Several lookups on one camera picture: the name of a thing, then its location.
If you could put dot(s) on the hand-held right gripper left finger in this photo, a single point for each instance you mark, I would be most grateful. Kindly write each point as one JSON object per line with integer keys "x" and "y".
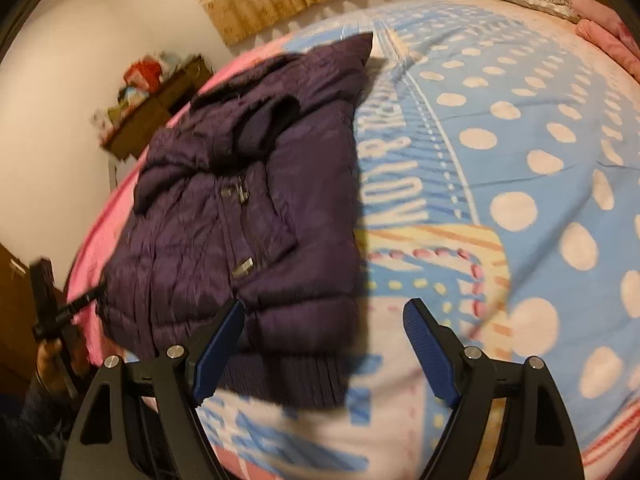
{"x": 220, "y": 345}

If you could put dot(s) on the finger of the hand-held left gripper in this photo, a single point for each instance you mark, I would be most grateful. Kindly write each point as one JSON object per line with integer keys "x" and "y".
{"x": 87, "y": 297}

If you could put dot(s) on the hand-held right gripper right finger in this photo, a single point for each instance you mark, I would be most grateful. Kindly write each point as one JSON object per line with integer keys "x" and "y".
{"x": 427, "y": 350}

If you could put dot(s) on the purple quilted hooded jacket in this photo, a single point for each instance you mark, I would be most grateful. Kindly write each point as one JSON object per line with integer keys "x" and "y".
{"x": 225, "y": 210}

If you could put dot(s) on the person's left hand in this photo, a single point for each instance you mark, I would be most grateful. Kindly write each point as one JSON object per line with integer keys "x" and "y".
{"x": 50, "y": 365}

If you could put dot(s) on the brown wooden cabinet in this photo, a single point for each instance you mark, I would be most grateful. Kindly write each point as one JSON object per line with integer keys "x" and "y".
{"x": 15, "y": 310}

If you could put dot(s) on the blue dotted bed sheet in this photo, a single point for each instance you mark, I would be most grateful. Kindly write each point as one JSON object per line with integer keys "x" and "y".
{"x": 500, "y": 160}

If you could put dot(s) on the brown wooden desk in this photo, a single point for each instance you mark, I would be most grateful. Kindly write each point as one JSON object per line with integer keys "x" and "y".
{"x": 165, "y": 95}

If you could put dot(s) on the red gift bag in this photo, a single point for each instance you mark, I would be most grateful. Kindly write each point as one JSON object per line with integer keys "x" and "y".
{"x": 142, "y": 72}

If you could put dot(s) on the pink folded quilt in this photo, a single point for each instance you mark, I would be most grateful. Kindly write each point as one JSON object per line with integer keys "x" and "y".
{"x": 615, "y": 35}

